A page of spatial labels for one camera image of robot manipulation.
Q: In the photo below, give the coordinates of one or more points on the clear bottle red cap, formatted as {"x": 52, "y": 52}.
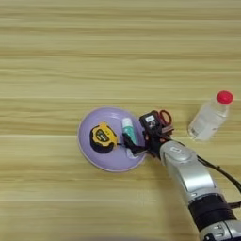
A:
{"x": 208, "y": 120}

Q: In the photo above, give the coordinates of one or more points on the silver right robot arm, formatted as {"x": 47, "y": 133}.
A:
{"x": 191, "y": 175}

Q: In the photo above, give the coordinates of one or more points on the yellow black tape measure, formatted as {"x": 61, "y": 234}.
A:
{"x": 102, "y": 136}

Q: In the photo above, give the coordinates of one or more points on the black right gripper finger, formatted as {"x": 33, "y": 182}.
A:
{"x": 133, "y": 145}
{"x": 168, "y": 128}

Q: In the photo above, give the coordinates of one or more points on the purple round plate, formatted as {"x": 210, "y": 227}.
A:
{"x": 106, "y": 160}

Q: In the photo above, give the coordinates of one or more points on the green white glue stick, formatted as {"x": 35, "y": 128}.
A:
{"x": 128, "y": 127}

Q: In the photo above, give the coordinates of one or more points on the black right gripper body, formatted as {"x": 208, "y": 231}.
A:
{"x": 155, "y": 138}

